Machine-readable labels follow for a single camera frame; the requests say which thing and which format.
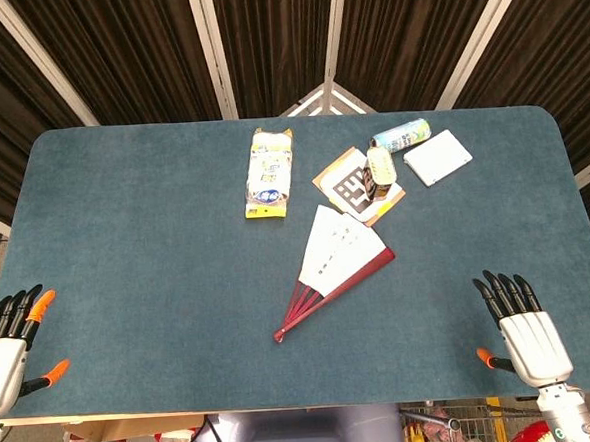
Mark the white triangular frame foot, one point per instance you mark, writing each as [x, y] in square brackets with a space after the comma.
[327, 99]

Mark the orange white card packet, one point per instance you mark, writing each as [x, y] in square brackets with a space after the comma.
[348, 192]

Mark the blue felt table mat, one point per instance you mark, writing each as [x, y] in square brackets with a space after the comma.
[126, 241]

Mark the dark brown curtain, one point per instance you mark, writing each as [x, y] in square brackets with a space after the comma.
[139, 55]

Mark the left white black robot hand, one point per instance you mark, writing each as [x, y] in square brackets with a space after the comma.
[0, 364]

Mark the lavender robot torso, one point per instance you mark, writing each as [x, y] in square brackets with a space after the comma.
[298, 436]

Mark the red and white folding fan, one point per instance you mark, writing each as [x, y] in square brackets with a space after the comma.
[336, 243]

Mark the snack bag with yellow label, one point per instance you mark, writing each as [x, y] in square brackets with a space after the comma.
[269, 172]

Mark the flat white box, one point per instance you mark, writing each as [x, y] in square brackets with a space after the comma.
[437, 157]

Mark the brown cardboard box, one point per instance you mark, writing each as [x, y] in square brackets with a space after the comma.
[127, 429]

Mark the blue green drink can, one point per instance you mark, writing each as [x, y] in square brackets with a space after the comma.
[400, 135]

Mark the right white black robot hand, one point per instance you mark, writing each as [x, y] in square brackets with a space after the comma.
[535, 346]

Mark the gold luncheon meat tin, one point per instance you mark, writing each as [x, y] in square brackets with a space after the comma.
[382, 168]

